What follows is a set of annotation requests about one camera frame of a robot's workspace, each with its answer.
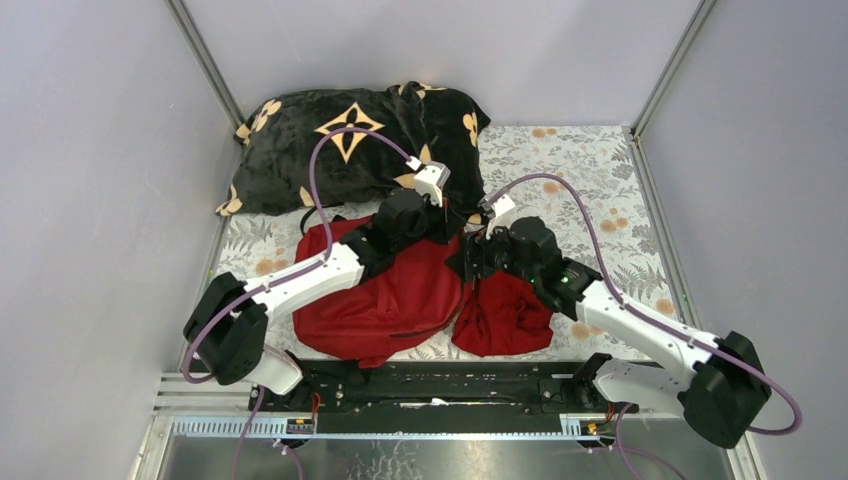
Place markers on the black floral plush blanket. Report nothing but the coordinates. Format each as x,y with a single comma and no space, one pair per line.
349,146

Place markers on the red cloth garment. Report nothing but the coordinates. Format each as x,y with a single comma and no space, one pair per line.
503,316

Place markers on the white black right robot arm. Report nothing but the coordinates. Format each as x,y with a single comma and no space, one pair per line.
716,384

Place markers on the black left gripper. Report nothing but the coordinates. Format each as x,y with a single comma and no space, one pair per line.
448,221

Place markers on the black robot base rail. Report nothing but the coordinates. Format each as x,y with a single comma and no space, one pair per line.
415,397

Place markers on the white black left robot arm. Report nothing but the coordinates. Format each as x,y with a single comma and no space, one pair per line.
226,332

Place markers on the red student backpack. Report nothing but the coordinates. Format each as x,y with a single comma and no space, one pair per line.
401,308

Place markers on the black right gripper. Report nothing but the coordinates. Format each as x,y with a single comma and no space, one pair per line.
475,245

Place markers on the floral patterned table mat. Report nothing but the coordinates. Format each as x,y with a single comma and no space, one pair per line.
595,160

